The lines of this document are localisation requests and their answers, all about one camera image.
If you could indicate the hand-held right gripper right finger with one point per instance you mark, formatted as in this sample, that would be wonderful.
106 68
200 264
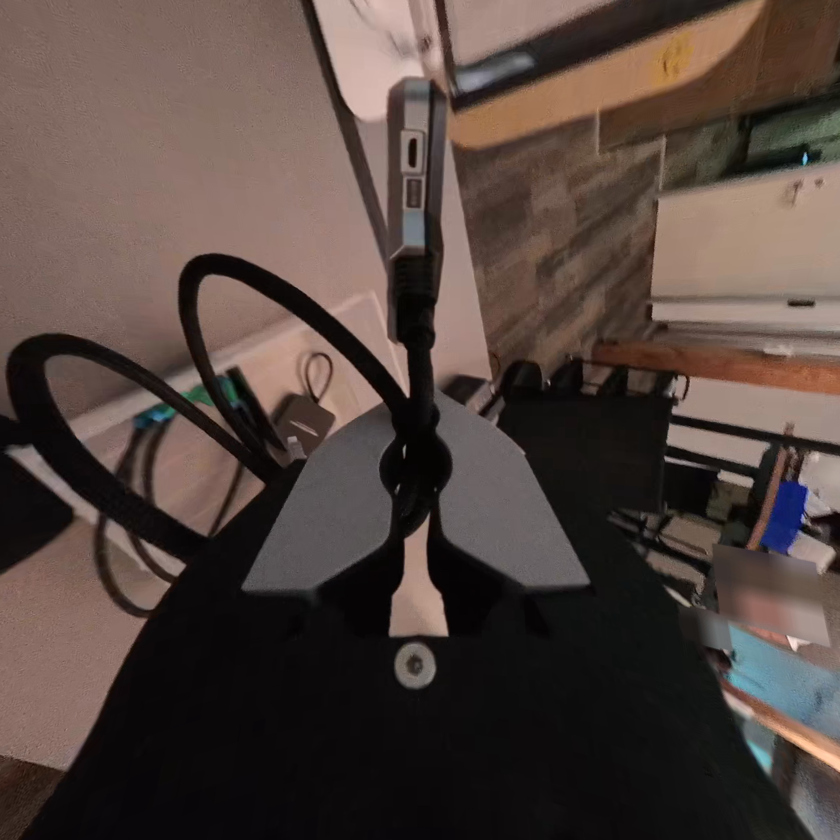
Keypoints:
512 518

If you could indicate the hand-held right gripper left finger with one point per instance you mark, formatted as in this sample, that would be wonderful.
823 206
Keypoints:
315 525

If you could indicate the silver hdmi switch box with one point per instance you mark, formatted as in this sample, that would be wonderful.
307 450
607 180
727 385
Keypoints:
305 423

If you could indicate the clear plastic bin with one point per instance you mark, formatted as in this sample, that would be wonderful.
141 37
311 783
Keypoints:
315 334

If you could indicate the grey adapter hub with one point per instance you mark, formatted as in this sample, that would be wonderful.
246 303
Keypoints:
417 197

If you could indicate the dark furniture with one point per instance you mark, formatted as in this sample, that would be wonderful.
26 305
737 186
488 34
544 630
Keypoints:
577 446

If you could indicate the blue object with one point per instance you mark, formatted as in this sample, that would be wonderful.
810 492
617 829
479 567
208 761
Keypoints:
785 518

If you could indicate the white door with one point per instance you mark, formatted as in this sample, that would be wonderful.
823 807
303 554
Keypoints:
741 243

